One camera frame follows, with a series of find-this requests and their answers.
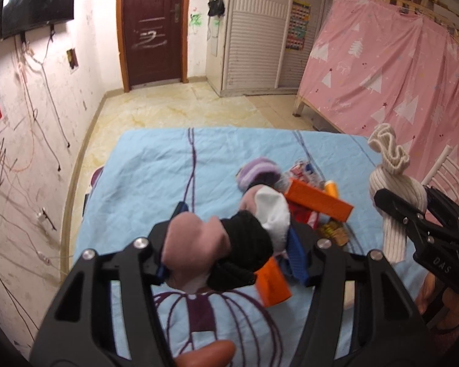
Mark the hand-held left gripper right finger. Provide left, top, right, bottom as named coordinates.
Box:
left=286, top=224, right=437, bottom=367

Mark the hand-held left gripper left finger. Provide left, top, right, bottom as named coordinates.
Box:
left=30, top=201, right=189, bottom=367

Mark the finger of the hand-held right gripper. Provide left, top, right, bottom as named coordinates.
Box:
left=374, top=188, right=435, bottom=247
left=424, top=185, right=459, bottom=238

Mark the cream ribbed sock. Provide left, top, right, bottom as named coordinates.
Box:
left=367, top=123, right=429, bottom=264

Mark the orange block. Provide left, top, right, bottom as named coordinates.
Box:
left=254, top=256, right=293, bottom=307

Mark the white sock with pink cuff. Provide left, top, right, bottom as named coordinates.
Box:
left=240, top=184, right=292, bottom=255

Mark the black sock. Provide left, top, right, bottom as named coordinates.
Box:
left=207, top=209, right=275, bottom=291

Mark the person's right hand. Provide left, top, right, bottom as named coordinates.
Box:
left=416, top=271, right=459, bottom=332

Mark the person's left hand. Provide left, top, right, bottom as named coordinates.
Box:
left=175, top=339, right=237, bottom=367

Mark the white slatted chair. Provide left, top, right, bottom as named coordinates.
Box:
left=421, top=144, right=459, bottom=217

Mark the brown yellow snack wrapper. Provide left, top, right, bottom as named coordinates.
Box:
left=317, top=221, right=349, bottom=246

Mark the long orange box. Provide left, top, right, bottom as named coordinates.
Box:
left=284, top=178, right=355, bottom=222

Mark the printed light blue bed sheet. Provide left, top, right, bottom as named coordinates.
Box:
left=72, top=127, right=431, bottom=367

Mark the red white snack wrapper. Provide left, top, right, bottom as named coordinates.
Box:
left=288, top=161, right=327, bottom=189

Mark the purple striped sock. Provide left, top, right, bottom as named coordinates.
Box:
left=235, top=157, right=284, bottom=192

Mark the white power strip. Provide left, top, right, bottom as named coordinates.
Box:
left=35, top=208, right=57, bottom=232

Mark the pink tree print curtain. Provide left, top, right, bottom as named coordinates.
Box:
left=297, top=0, right=459, bottom=203

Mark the white louvered wardrobe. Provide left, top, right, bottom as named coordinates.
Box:
left=206, top=0, right=330, bottom=98

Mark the dark red door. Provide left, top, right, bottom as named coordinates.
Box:
left=116, top=0, right=190, bottom=93

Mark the black wall cable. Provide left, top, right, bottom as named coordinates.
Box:
left=14, top=27, right=72, bottom=172

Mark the colourful wall poster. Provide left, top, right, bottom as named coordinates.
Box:
left=285, top=0, right=312, bottom=51

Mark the black wall television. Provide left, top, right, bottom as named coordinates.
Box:
left=0, top=0, right=79, bottom=40

